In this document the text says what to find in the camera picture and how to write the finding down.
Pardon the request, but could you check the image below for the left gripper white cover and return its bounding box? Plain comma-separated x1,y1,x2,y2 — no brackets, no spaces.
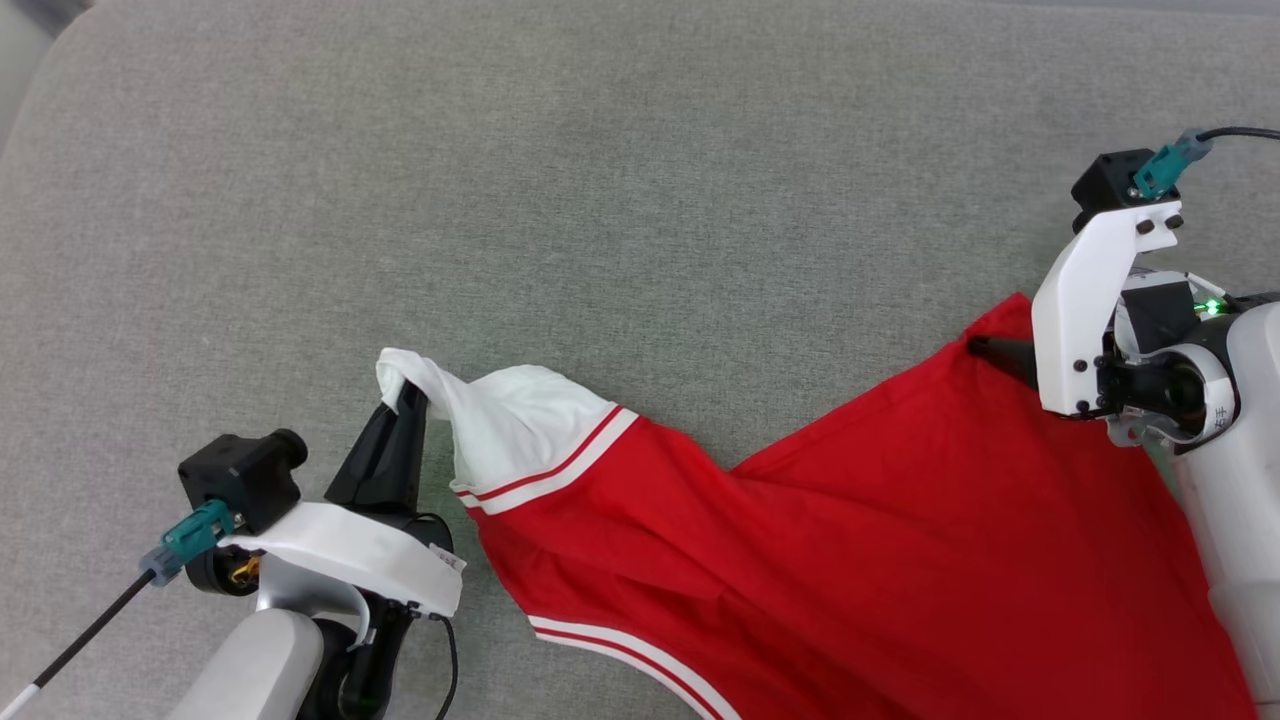
220,380,467,641

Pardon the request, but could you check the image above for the right camera cable teal plug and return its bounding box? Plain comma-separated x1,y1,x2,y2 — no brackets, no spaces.
1132,126,1280,201

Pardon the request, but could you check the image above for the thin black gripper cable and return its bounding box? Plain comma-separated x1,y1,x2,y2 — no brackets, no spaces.
428,612,461,720

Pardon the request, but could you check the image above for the camera cable teal plug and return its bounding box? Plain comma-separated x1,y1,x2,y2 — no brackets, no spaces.
0,500,236,720
1132,126,1280,201

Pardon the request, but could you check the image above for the red and white garment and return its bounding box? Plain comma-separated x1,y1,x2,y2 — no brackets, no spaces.
375,292,1263,720

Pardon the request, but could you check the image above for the left camera cable teal plug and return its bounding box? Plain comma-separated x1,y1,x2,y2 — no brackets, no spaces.
0,500,236,720

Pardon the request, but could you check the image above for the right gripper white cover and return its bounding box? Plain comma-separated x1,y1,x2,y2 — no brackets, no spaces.
966,200,1243,448

